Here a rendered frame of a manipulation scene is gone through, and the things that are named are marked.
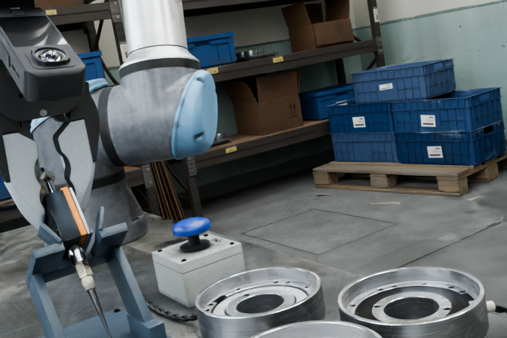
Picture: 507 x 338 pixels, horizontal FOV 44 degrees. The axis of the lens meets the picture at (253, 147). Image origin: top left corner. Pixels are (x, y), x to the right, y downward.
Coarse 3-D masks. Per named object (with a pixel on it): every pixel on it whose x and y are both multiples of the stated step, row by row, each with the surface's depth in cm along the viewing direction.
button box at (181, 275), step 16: (208, 240) 66; (224, 240) 66; (160, 256) 65; (176, 256) 64; (192, 256) 63; (208, 256) 62; (224, 256) 63; (240, 256) 64; (160, 272) 66; (176, 272) 62; (192, 272) 62; (208, 272) 63; (224, 272) 64; (160, 288) 67; (176, 288) 63; (192, 288) 62; (192, 304) 62
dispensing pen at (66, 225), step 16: (48, 176) 56; (48, 192) 56; (48, 208) 54; (64, 208) 54; (48, 224) 55; (64, 224) 53; (64, 240) 52; (64, 256) 55; (80, 256) 54; (80, 272) 53; (96, 304) 52
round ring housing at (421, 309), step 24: (360, 288) 50; (384, 288) 51; (456, 288) 48; (480, 288) 45; (384, 312) 46; (408, 312) 49; (432, 312) 48; (456, 312) 42; (480, 312) 43; (384, 336) 42; (408, 336) 41; (432, 336) 41; (456, 336) 42; (480, 336) 43
